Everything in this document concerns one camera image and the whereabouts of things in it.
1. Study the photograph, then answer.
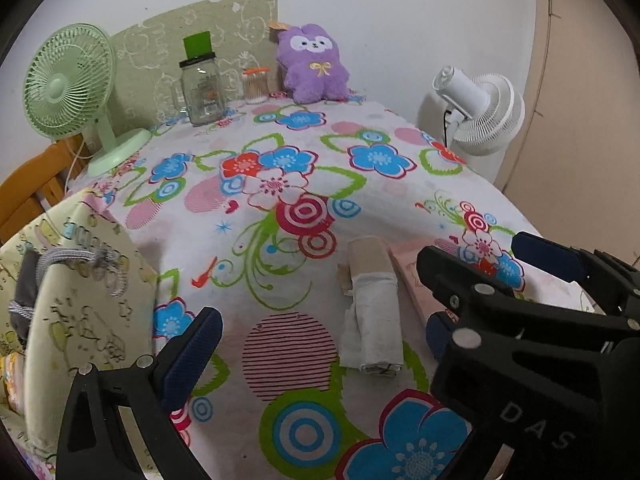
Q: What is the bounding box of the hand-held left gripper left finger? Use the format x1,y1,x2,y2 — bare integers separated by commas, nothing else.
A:
55,307,224,480

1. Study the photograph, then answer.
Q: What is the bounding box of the green desk fan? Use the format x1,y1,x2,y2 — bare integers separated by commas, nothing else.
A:
22,22,152,177

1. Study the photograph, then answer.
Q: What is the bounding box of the yellow patterned drawstring bag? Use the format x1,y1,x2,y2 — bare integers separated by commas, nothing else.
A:
0,187,162,467

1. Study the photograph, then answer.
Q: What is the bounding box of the toilet paper roll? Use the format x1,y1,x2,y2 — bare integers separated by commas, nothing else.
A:
339,237,405,376

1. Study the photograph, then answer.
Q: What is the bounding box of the beige wooden door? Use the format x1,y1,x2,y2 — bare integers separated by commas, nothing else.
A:
495,0,640,267

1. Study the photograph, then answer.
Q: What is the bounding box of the purple plush bunny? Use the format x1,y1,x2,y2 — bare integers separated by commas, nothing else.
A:
268,21,351,105

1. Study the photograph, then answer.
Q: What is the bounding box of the glass jar with black lid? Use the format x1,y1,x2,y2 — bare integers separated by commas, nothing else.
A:
176,54,227,127

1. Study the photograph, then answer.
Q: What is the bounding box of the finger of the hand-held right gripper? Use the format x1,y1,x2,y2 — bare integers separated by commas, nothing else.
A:
416,244,632,350
511,231,640,319

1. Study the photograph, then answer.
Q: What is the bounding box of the white floor fan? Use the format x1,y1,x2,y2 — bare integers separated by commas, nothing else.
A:
432,65,526,156

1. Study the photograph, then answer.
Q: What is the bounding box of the white fan cable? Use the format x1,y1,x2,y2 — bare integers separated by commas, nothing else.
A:
62,136,85,197

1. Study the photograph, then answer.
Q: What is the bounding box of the floral tablecloth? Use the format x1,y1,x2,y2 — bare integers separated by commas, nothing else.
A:
0,88,551,480

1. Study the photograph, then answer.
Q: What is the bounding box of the yellow cartoon tissue packet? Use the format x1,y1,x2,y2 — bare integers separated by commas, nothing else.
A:
0,351,26,414

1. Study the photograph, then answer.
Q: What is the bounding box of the pink cartoon tissue packet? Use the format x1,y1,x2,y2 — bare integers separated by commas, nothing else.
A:
391,246,461,323

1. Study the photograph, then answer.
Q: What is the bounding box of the small cotton swab jar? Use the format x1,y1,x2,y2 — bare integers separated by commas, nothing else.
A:
242,66,271,105

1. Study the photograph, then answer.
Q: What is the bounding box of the green printed wall board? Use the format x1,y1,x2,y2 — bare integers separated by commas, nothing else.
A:
110,0,280,127

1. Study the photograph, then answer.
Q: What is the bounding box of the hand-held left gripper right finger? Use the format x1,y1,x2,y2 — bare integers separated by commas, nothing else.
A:
425,310,454,362

